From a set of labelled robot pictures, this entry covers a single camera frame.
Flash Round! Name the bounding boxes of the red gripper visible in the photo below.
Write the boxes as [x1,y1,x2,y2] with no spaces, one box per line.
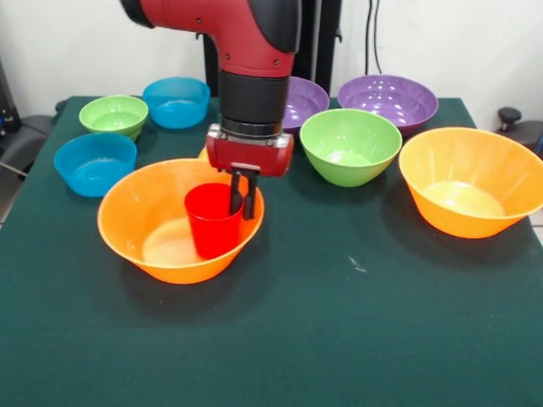
[206,124,295,221]

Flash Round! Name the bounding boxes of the red plastic cup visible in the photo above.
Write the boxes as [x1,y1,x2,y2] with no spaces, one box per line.
[184,182,246,260]

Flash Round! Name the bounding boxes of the large orange plastic bowl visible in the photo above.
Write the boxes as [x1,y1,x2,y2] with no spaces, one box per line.
[398,126,543,240]
[97,158,266,285]

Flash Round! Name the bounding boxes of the small blue plastic bowl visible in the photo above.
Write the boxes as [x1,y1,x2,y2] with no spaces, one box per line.
[53,132,138,198]
[142,76,212,131]

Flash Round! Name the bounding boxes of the medium green plastic bowl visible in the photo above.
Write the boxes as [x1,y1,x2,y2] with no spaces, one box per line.
[299,108,404,188]

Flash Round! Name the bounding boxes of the purple plastic bowl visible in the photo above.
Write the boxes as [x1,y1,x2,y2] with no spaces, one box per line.
[282,75,331,131]
[337,75,439,137]

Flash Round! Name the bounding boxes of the dark green tablecloth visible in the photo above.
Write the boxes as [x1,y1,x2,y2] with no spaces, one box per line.
[0,95,543,407]

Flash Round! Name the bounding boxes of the small green plastic bowl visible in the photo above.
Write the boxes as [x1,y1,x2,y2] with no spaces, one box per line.
[78,94,150,143]

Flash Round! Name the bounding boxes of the black device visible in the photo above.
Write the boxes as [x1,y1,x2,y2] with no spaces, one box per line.
[0,57,21,136]

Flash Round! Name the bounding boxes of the black round knob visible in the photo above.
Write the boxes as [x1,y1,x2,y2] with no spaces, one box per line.
[497,107,523,132]

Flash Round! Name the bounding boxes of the dark brown rounded base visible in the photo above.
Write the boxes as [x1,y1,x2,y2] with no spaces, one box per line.
[500,120,543,161]

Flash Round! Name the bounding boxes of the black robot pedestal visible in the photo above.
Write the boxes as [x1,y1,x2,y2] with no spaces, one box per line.
[195,0,344,99]

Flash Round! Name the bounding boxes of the black wall cable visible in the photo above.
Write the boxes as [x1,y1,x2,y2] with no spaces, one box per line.
[365,0,383,76]

